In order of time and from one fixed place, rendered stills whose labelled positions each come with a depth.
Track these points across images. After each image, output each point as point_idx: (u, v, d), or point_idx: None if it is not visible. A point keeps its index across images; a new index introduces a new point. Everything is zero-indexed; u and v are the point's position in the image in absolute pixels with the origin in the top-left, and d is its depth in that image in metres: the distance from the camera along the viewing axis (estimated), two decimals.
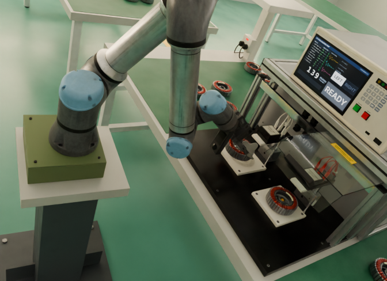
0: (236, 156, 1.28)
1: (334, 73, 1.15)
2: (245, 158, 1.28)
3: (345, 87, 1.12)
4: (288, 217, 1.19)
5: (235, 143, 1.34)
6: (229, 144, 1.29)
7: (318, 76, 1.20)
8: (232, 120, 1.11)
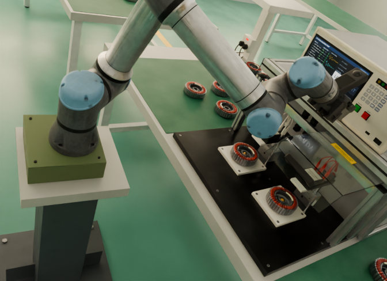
0: (241, 162, 1.32)
1: (334, 73, 1.15)
2: (249, 164, 1.33)
3: None
4: (288, 217, 1.19)
5: (239, 148, 1.38)
6: (234, 150, 1.34)
7: None
8: None
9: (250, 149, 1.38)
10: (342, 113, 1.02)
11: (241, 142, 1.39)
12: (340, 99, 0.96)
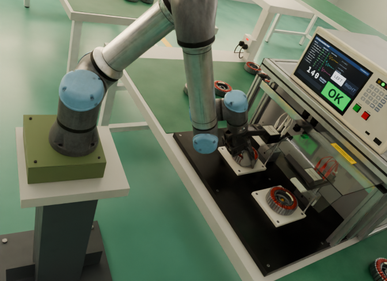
0: (241, 162, 1.32)
1: (334, 73, 1.15)
2: (249, 164, 1.33)
3: (345, 87, 1.12)
4: (288, 217, 1.19)
5: None
6: None
7: (318, 76, 1.20)
8: None
9: None
10: (243, 157, 1.29)
11: None
12: (244, 140, 1.26)
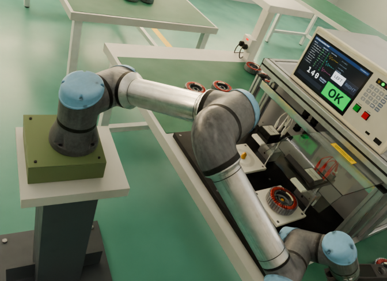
0: None
1: (334, 73, 1.15)
2: None
3: (345, 87, 1.12)
4: (288, 217, 1.19)
5: None
6: None
7: (318, 76, 1.20)
8: None
9: None
10: None
11: None
12: None
